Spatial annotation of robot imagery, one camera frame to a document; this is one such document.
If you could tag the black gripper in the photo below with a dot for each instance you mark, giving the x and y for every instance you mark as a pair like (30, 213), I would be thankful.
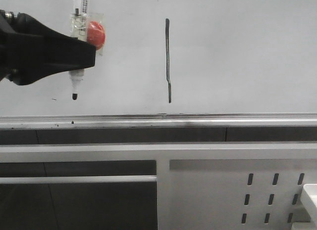
(30, 51)

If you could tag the white whiteboard marker pen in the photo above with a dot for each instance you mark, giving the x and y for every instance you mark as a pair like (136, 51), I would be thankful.
(78, 20)

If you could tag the red round magnet taped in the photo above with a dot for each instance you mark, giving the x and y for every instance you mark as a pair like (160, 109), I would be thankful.
(96, 32)

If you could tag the large white whiteboard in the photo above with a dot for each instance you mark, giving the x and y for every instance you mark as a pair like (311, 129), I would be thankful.
(188, 56)

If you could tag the white metal pegboard frame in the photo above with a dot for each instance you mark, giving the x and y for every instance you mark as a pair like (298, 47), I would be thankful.
(194, 186)

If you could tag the aluminium whiteboard tray rail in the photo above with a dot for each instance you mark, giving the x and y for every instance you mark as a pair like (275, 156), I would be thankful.
(162, 120)

